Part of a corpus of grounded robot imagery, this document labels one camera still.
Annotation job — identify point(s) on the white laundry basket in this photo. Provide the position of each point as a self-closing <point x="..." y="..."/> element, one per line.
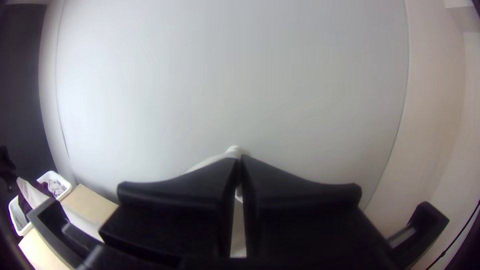
<point x="15" y="217"/>

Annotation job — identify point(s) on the white t-shirt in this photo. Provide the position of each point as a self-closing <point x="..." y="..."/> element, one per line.
<point x="232" y="152"/>

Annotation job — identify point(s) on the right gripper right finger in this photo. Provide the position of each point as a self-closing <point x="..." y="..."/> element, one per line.
<point x="300" y="221"/>

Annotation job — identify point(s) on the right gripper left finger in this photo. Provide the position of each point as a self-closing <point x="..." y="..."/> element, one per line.
<point x="176" y="213"/>

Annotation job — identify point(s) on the heap of clothes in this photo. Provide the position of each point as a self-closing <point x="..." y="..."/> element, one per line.
<point x="52" y="187"/>

